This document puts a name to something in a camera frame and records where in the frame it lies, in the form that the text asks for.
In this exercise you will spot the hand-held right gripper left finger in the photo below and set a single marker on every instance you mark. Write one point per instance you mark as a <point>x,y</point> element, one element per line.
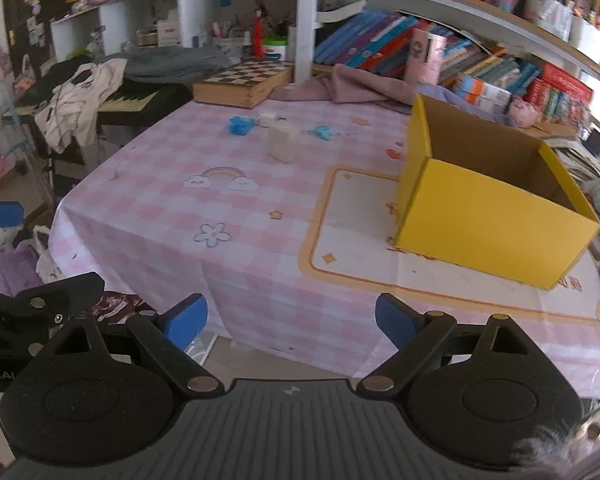
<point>187,317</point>

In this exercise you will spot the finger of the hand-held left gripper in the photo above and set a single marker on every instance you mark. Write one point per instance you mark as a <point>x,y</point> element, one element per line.
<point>0,214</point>
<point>40,302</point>

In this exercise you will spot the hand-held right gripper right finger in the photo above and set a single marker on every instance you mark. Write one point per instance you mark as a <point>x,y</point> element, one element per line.
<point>395,317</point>

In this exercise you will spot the yellow cardboard box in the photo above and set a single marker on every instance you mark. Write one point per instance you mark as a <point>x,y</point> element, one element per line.
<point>480,220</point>

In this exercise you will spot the purple bag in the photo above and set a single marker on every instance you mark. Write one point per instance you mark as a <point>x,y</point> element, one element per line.
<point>7,270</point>

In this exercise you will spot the pink checked tablecloth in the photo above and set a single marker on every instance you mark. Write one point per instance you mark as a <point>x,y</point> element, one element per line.
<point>220,260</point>

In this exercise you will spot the beige garment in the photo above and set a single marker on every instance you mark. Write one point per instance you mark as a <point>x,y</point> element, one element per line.
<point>80,105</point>

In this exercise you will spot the electric keyboard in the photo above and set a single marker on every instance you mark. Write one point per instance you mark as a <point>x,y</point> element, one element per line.
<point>125,102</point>

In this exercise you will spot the small blue clip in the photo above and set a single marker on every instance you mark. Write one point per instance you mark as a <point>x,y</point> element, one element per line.
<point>324,132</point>

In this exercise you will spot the blue crumpled wrapper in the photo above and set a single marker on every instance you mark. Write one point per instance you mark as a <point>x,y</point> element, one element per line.
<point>240,126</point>

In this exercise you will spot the fuzzy grey sleeve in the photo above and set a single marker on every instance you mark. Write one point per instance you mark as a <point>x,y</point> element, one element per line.
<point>560,447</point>

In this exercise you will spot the pink cloth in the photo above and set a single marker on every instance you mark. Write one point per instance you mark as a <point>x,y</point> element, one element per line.
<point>350,85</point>

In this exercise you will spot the wooden chessboard box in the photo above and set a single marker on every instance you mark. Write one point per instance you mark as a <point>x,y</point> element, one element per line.
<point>240,82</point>

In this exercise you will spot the orange and white boxes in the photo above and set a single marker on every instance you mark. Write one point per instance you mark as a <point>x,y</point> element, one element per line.
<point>482,92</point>

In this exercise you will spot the pink plush pig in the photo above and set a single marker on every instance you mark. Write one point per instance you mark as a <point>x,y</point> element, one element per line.
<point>525,112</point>

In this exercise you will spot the pile of papers and booklets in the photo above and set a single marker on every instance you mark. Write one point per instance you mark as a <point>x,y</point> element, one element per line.
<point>595,175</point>

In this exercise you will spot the tall pink device box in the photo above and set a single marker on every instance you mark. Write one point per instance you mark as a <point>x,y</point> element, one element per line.
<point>425,55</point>

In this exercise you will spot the row of colourful books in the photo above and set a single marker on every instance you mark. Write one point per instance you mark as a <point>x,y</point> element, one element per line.
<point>370,40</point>

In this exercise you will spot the row of red books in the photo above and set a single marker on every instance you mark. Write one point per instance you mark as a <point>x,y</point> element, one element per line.
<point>560,90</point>

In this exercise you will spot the green lid jar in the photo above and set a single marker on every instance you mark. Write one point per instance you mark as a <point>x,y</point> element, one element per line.
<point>275,50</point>

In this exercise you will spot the red bottle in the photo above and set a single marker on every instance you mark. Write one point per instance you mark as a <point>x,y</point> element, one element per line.
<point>258,37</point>

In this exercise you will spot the white bookshelf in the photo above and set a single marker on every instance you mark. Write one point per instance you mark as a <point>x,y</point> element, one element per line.
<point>305,15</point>

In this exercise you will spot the white storage box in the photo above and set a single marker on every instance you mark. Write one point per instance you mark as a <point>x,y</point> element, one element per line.
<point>585,32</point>

